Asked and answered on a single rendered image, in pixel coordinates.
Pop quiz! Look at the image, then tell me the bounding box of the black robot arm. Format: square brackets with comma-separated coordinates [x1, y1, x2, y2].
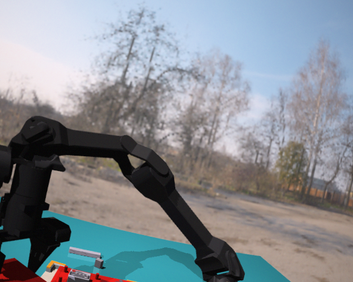
[0, 116, 245, 282]

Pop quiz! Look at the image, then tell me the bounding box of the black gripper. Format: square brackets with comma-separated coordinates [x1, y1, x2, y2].
[0, 190, 71, 273]

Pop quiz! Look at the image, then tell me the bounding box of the grey rectangular bar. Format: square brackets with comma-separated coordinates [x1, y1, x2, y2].
[69, 247, 101, 259]

